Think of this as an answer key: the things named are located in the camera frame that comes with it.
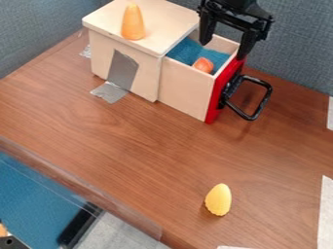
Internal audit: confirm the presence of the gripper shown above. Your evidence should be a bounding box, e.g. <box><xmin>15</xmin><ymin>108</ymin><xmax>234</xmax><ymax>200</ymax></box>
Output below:
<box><xmin>196</xmin><ymin>0</ymin><xmax>277</xmax><ymax>61</ymax></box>

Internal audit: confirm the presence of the orange toy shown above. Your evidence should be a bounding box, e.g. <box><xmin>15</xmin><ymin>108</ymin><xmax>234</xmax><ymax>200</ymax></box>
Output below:
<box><xmin>191</xmin><ymin>56</ymin><xmax>216</xmax><ymax>74</ymax></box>

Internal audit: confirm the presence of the drawer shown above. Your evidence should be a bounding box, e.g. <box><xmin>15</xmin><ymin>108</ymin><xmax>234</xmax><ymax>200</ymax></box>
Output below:
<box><xmin>157</xmin><ymin>33</ymin><xmax>275</xmax><ymax>125</ymax></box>

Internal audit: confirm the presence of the orange toy carrot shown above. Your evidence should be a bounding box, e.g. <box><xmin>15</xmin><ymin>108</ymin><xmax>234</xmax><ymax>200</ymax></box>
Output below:
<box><xmin>119</xmin><ymin>2</ymin><xmax>147</xmax><ymax>42</ymax></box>

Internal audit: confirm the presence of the yellow toy corn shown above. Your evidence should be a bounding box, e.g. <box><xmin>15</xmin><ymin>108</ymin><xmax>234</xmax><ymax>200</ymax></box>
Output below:
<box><xmin>203</xmin><ymin>183</ymin><xmax>234</xmax><ymax>217</ymax></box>

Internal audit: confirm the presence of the blue cloth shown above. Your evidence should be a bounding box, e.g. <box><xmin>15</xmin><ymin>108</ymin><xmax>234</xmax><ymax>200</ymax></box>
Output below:
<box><xmin>165</xmin><ymin>36</ymin><xmax>234</xmax><ymax>76</ymax></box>

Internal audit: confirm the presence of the cabinet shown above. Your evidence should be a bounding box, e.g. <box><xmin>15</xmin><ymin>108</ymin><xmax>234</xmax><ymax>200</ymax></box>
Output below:
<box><xmin>80</xmin><ymin>0</ymin><xmax>201</xmax><ymax>103</ymax></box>

